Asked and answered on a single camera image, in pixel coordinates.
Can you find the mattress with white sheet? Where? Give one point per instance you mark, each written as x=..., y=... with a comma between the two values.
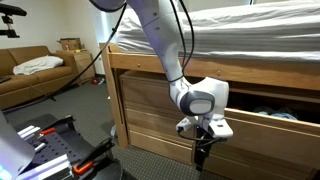
x=266, y=33

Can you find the wooden bed frame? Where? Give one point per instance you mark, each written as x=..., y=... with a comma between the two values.
x=133, y=63

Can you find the black camera on stand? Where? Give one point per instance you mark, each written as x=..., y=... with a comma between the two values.
x=10, y=11

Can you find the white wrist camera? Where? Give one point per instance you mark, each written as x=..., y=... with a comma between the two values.
x=184, y=124

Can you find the cardboard box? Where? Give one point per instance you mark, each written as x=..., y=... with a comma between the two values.
x=70, y=44

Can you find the brown sofa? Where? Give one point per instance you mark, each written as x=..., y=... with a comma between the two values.
x=40, y=81

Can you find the wooden three-drawer dresser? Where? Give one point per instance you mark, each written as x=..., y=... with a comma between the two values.
x=150, y=116

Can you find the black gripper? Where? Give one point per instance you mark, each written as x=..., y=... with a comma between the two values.
x=204, y=141

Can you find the black robot cart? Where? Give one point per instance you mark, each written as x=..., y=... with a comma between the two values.
x=106, y=170

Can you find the grey robot arm base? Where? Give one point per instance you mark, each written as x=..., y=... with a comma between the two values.
x=15, y=150

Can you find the wooden dresser with open drawer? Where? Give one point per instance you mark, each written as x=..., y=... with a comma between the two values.
x=253, y=168

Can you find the red object on floor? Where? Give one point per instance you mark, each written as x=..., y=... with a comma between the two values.
x=95, y=80

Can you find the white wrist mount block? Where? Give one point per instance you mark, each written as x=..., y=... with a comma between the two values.
x=218, y=128

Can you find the white blanket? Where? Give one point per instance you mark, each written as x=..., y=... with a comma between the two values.
x=36, y=64

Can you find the wooden drawer with clothes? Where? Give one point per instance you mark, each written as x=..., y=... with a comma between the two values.
x=273, y=140

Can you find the orange and black clamp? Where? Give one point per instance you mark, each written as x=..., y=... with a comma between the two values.
x=91, y=156
x=58, y=124

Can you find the blue cloth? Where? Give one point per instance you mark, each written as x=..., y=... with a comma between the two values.
x=278, y=113

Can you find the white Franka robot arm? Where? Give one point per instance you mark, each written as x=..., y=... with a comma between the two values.
x=163, y=43

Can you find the small wooden nightstand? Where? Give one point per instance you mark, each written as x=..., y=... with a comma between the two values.
x=83, y=65

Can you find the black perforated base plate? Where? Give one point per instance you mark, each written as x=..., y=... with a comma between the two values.
x=56, y=146

